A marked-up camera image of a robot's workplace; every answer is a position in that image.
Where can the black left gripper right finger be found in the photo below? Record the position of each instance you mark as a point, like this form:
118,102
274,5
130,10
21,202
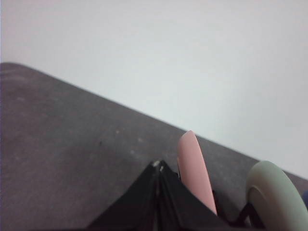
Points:
183,207

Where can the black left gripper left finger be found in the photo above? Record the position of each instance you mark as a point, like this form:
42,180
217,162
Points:
137,204

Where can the pink plate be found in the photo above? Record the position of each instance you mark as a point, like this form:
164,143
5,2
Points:
195,168

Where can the pale green plate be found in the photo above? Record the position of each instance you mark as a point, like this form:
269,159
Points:
276,183

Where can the black plastic dish rack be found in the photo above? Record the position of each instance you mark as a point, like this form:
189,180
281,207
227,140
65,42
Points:
250,216

